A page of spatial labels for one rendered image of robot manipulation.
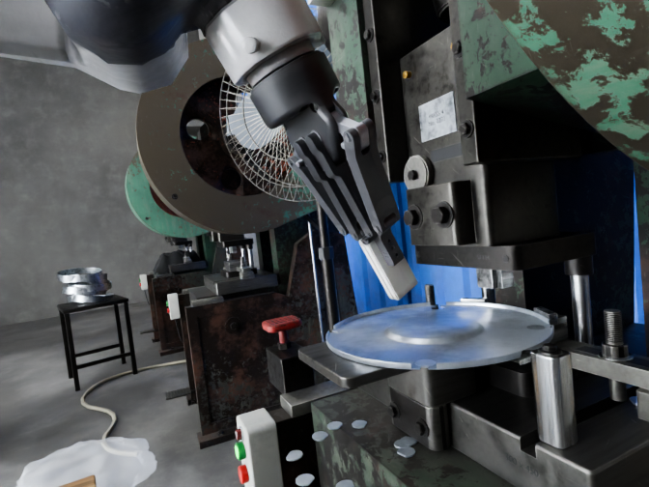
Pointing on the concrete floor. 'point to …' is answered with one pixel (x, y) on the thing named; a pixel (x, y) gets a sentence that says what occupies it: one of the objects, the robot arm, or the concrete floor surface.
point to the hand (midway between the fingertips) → (388, 262)
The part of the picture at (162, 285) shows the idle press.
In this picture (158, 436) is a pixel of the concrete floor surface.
